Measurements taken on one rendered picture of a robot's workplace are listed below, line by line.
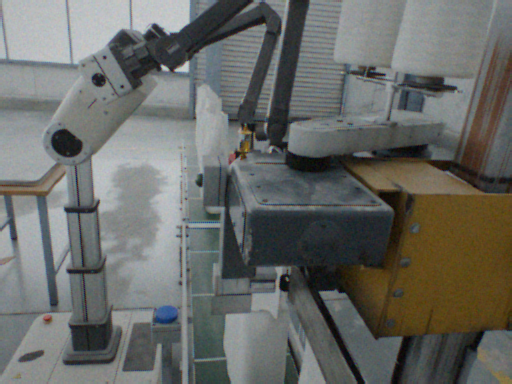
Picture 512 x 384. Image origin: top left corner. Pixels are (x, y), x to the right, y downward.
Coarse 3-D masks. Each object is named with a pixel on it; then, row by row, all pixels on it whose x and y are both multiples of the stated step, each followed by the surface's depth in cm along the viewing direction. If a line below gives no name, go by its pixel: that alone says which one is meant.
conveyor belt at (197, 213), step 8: (192, 144) 461; (192, 152) 429; (192, 160) 401; (192, 168) 376; (192, 176) 354; (192, 184) 335; (192, 192) 317; (200, 192) 318; (192, 200) 301; (200, 200) 303; (192, 208) 287; (200, 208) 288; (192, 216) 274; (200, 216) 275; (208, 216) 277; (216, 216) 278
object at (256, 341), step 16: (256, 304) 116; (272, 304) 110; (240, 320) 122; (256, 320) 115; (272, 320) 115; (288, 320) 118; (224, 336) 152; (240, 336) 121; (256, 336) 116; (272, 336) 115; (240, 352) 121; (256, 352) 117; (272, 352) 117; (240, 368) 122; (256, 368) 119; (272, 368) 119
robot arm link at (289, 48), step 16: (288, 0) 100; (304, 0) 98; (288, 16) 100; (304, 16) 101; (288, 32) 101; (288, 48) 102; (288, 64) 103; (288, 80) 104; (272, 96) 106; (288, 96) 105; (272, 112) 105; (288, 112) 106
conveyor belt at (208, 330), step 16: (192, 240) 242; (208, 240) 243; (192, 256) 224; (208, 256) 225; (192, 272) 209; (208, 272) 210; (192, 288) 195; (208, 288) 196; (192, 304) 184; (208, 304) 185; (208, 320) 174; (224, 320) 175; (208, 336) 165; (208, 352) 156; (224, 352) 157; (288, 352) 160; (208, 368) 149; (224, 368) 149; (288, 368) 152
